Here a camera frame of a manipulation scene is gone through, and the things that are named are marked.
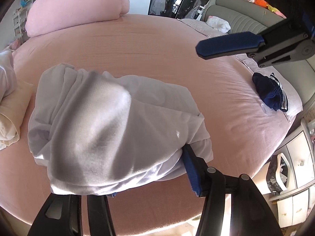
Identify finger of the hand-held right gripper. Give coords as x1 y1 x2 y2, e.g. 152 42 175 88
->
196 32 265 60

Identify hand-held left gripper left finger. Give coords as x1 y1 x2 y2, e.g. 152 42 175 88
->
27 192 117 236

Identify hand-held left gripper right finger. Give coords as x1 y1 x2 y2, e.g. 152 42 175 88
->
182 144 283 236

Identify plain white garment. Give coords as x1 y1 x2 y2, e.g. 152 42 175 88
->
27 63 213 197

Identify clothes heap beside bed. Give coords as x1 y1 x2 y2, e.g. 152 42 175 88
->
7 38 22 52

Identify grey padded headboard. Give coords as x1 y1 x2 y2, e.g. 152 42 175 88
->
202 0 315 105

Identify pink checked pillow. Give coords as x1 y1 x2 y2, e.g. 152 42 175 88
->
177 18 222 38
235 53 304 124

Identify navy shorts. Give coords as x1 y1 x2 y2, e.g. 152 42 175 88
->
252 72 289 113

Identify pink bed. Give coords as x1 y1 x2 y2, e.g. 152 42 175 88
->
0 13 304 234

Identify white bin with dark bag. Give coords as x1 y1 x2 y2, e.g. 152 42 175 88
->
266 153 294 195

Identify white nightstand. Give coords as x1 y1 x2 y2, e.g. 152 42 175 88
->
262 119 315 228

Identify cream cloth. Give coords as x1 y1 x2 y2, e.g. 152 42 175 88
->
0 81 34 151

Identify large pink pillow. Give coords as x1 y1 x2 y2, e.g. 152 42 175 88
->
26 0 131 37

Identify white shelf rack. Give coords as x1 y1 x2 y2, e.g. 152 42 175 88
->
12 8 28 38

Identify white charger with cable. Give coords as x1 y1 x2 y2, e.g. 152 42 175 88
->
193 5 206 20

